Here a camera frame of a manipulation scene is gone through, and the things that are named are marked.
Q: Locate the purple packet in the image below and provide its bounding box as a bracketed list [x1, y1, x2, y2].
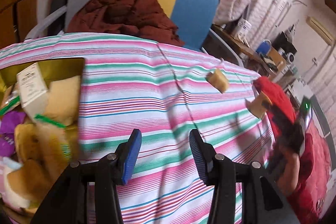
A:
[0, 111, 26, 157]

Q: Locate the blue folding chair back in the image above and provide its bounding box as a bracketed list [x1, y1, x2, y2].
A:
[256, 39, 272, 55]

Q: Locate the gold metal tin box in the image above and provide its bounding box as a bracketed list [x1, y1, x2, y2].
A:
[1, 58, 85, 223]

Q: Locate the white product box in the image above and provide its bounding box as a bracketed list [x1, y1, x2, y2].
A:
[232, 18, 252, 40]

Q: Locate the beige printed carton box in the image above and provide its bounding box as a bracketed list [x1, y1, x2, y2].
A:
[17, 63, 49, 122]

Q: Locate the striped pink green tablecloth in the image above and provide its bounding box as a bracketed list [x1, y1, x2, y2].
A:
[1, 33, 274, 223]

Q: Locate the green noodle snack packet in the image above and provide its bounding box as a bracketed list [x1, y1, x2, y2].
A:
[14, 117, 80, 182]

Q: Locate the person right hand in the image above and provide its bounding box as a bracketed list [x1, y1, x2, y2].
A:
[276, 146, 299, 197]

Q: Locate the red knitted sweater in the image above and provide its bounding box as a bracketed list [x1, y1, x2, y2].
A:
[253, 76, 296, 139]

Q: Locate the wooden side desk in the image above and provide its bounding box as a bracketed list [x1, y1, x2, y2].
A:
[211, 25, 288, 83]

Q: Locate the tan sponge block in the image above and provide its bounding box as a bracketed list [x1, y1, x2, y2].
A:
[43, 76, 81, 126]
[245, 92, 273, 119]
[7, 159, 52, 203]

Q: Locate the wall air conditioner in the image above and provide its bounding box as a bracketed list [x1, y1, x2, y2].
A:
[306, 16, 335, 46]

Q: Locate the dark red puffer jacket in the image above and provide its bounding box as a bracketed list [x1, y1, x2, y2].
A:
[67, 0, 185, 47]

